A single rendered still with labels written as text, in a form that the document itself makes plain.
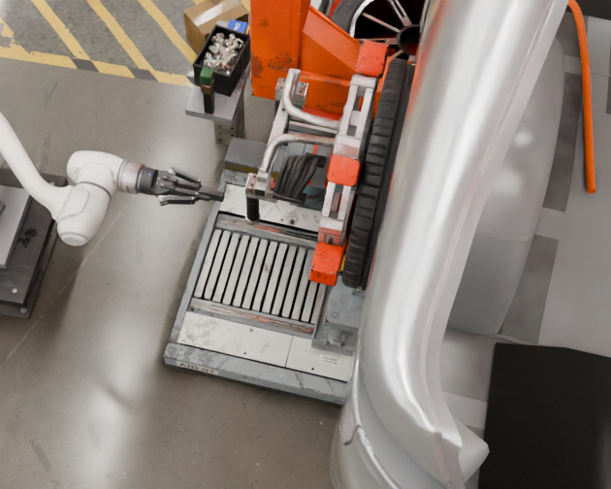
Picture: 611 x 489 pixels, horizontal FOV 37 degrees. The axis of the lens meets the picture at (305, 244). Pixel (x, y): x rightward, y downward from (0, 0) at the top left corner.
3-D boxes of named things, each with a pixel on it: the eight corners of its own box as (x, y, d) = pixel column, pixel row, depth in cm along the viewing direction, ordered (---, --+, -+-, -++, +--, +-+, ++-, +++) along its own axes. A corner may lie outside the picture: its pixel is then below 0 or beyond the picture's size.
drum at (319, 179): (351, 204, 262) (356, 178, 250) (280, 188, 264) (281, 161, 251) (361, 164, 269) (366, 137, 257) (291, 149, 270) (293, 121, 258)
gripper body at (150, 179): (147, 175, 262) (178, 181, 262) (139, 199, 258) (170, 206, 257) (144, 160, 256) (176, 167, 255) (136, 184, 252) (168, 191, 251)
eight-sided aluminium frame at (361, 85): (332, 295, 270) (347, 200, 223) (310, 290, 271) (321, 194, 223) (366, 148, 296) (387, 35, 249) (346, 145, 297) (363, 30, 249)
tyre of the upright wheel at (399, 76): (458, 201, 212) (484, 24, 251) (359, 179, 213) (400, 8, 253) (409, 346, 264) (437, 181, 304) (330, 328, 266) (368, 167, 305)
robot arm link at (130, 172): (119, 197, 259) (140, 201, 259) (115, 179, 251) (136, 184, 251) (129, 171, 263) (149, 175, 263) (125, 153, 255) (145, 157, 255)
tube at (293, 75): (342, 137, 249) (345, 114, 240) (273, 122, 250) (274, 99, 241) (355, 87, 257) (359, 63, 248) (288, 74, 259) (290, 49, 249)
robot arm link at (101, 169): (130, 171, 264) (115, 208, 258) (80, 160, 266) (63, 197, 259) (126, 149, 255) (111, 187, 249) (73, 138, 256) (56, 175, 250)
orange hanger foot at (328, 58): (444, 138, 307) (466, 72, 277) (294, 106, 310) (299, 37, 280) (452, 99, 315) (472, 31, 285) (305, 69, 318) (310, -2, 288)
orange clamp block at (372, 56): (381, 79, 248) (389, 46, 246) (354, 73, 249) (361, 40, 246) (383, 77, 255) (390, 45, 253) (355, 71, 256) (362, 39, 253)
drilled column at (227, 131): (239, 146, 364) (237, 81, 327) (214, 142, 365) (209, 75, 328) (244, 127, 369) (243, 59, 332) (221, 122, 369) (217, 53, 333)
